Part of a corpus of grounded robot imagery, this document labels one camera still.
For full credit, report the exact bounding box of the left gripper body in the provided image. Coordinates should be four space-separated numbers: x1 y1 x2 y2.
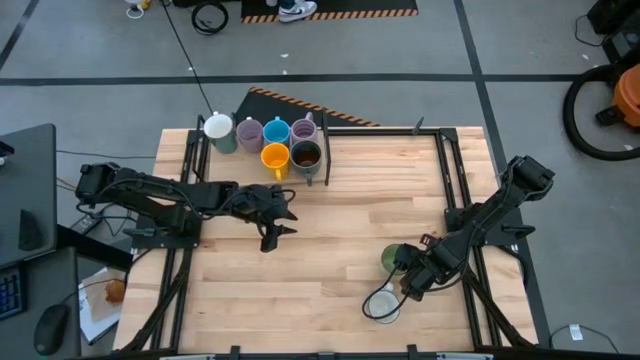
242 184 289 254

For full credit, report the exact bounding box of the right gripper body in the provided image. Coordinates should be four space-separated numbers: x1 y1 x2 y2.
407 232 454 296

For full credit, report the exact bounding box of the green mug white handle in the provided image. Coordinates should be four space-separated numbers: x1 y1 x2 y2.
380 243 407 276

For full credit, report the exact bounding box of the white mug blue pattern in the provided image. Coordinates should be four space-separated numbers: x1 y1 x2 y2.
367 282 402 325

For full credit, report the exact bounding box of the yellow mug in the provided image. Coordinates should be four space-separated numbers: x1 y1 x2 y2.
259 142 291 182

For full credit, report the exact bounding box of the purple ribbed mug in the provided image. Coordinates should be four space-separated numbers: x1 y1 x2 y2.
234 116 265 155

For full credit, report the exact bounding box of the light blue faceted mug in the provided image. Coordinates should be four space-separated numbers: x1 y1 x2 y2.
262 115 291 147

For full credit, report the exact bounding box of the teal mug white interior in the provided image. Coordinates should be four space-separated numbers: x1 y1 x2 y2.
202 112 239 155

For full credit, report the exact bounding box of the dark speckled teal-brown mug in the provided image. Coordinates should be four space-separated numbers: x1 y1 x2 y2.
289 139 324 187

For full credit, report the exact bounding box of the lavender bubble-shaped mug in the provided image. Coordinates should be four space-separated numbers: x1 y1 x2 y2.
289 111 320 146

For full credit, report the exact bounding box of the black orange-striped floor mat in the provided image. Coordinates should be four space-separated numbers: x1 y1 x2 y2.
233 87 381 129
241 0 420 25

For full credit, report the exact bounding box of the brown crumpled object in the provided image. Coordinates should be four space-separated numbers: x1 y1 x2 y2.
103 278 126 305

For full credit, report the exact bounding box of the grey power strip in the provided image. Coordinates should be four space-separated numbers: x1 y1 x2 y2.
69 212 104 235

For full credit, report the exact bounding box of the person's shoe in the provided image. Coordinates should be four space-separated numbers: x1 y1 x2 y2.
277 0 319 24

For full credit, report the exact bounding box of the white paper sheet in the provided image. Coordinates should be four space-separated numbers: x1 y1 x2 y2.
77 267 132 346

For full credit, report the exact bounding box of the orange shop vacuum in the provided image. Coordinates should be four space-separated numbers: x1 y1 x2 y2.
562 63 640 162

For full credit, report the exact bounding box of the black wedge-shaped object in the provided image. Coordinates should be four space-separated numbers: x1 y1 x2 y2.
18 208 45 252

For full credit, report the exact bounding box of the dark grey desk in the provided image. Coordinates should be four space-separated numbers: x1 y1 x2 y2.
0 123 59 269

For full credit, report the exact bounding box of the black computer mouse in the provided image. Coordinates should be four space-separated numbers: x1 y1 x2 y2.
33 303 71 357

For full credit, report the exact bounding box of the orange vacuum cleaner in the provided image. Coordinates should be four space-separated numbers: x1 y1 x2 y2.
594 62 640 129

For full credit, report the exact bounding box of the black keyboard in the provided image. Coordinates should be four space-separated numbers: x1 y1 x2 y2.
0 263 29 321

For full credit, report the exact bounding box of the black equipment box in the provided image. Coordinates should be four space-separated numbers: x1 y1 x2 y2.
587 0 640 64

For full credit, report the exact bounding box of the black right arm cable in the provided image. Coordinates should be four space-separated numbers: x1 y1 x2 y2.
362 282 404 323

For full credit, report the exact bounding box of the wooden mug shelf black frame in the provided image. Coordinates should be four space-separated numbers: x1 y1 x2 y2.
187 113 334 187

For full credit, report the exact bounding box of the black table frame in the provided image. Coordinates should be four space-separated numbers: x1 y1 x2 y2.
119 127 551 360

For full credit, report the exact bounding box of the long black floor cable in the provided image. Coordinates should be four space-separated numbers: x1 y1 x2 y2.
159 0 224 129

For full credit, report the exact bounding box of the coiled black cable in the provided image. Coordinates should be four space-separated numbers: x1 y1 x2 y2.
191 1 231 36

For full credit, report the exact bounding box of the white cord loop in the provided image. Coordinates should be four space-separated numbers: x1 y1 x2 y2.
124 0 151 20

